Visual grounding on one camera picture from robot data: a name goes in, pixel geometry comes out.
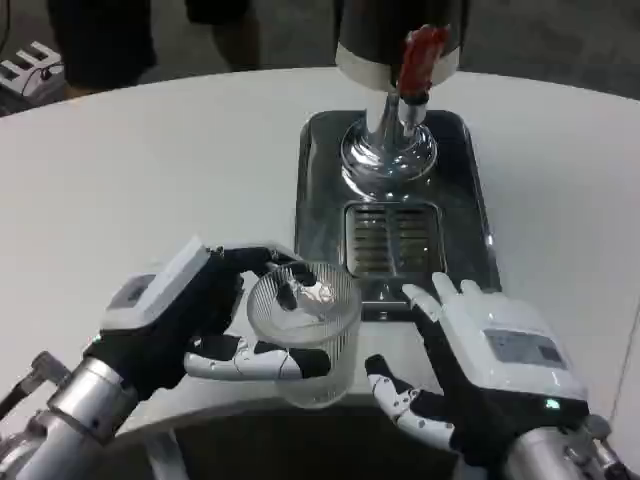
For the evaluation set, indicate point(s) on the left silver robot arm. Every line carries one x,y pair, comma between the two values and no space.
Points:
60,420

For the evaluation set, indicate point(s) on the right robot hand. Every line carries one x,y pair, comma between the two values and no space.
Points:
490,350

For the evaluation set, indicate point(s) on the steel drip tray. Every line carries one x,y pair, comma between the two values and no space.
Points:
395,235

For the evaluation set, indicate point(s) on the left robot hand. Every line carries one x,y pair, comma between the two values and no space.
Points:
165,310

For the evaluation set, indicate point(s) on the black drink dispenser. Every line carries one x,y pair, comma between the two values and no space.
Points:
395,75

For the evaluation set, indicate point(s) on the person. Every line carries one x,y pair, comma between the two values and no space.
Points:
100,40

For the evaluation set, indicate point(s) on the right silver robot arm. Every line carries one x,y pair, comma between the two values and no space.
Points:
555,452

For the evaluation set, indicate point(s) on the clear ribbed glass cup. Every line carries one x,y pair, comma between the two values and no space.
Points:
305,330

